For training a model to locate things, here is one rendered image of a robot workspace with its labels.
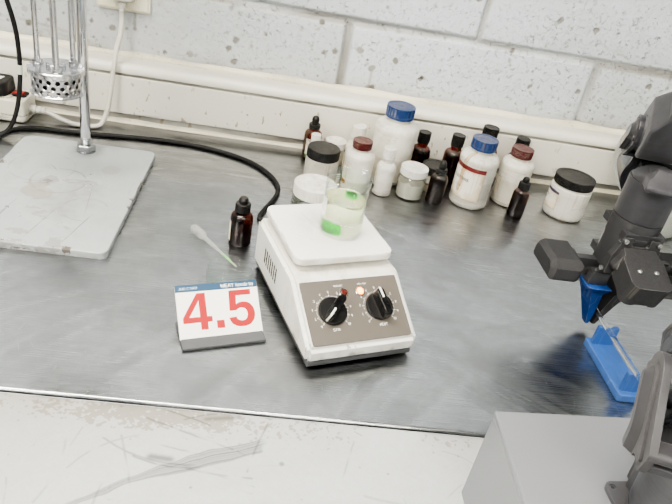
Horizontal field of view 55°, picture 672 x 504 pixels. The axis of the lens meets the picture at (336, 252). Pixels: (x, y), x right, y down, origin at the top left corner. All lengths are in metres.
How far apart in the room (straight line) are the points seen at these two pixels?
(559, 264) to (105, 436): 0.51
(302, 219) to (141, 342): 0.23
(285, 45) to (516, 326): 0.62
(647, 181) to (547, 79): 0.52
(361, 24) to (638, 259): 0.62
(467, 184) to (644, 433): 0.68
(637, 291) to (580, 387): 0.13
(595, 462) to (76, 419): 0.43
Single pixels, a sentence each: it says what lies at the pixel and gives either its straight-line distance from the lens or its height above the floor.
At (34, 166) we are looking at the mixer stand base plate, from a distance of 1.02.
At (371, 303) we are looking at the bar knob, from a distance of 0.71.
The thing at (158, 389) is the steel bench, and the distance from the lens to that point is 0.65.
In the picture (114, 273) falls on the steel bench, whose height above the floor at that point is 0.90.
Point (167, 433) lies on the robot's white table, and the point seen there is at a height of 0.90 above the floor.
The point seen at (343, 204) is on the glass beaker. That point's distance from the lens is 0.71.
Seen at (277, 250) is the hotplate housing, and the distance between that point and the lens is 0.74.
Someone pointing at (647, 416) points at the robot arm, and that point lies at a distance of 0.46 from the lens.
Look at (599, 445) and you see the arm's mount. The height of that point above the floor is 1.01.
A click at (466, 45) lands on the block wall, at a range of 1.19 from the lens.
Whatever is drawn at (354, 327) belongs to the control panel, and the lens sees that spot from 0.69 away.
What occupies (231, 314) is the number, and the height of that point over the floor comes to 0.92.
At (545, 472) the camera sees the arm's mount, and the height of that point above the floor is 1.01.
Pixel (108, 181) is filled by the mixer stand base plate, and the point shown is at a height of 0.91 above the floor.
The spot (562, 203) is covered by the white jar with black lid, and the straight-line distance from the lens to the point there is 1.14.
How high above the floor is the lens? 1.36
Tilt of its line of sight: 32 degrees down
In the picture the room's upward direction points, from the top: 11 degrees clockwise
